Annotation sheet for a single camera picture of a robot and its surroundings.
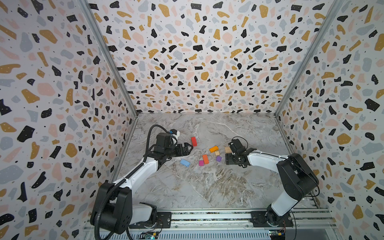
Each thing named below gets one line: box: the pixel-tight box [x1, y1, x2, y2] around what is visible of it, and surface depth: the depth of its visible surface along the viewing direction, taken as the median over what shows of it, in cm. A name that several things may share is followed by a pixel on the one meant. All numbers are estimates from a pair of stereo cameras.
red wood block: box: [191, 136, 198, 147], surface depth 106 cm
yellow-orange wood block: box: [209, 145, 219, 153], surface depth 102 cm
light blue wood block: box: [180, 158, 191, 167], surface depth 96 cm
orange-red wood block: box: [202, 154, 210, 165], surface depth 99 cm
